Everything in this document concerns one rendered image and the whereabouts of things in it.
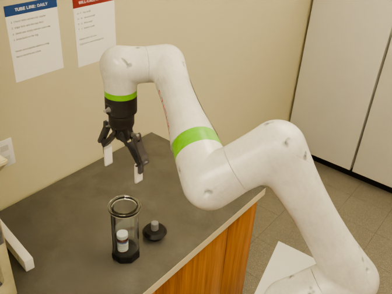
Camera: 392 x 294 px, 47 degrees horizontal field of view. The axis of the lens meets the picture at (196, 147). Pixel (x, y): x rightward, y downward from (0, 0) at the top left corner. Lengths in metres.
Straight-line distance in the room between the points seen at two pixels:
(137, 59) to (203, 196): 0.45
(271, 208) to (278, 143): 2.51
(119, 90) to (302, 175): 0.55
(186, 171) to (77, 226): 0.89
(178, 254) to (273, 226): 1.68
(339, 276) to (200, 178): 0.41
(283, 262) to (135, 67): 0.72
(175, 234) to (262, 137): 0.88
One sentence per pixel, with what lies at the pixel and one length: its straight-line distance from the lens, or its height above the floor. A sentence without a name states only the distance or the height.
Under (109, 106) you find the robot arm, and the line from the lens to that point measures 1.27.
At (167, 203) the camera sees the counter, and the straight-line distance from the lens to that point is 1.86.
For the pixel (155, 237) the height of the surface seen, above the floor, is 0.97.
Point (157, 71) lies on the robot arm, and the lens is 1.21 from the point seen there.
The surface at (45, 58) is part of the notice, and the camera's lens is 1.81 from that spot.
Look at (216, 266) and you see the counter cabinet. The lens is 2.02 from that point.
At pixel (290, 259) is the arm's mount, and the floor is 1.14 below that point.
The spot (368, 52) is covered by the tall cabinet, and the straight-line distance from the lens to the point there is 3.51.
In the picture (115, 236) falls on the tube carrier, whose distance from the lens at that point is 1.56.
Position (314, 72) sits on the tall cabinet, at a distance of 3.71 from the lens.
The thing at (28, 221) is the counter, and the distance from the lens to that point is 1.85.
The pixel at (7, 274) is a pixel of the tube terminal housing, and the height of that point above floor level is 1.04.
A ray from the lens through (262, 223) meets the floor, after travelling 3.27.
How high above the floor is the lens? 2.12
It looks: 32 degrees down
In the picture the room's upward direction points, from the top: 4 degrees clockwise
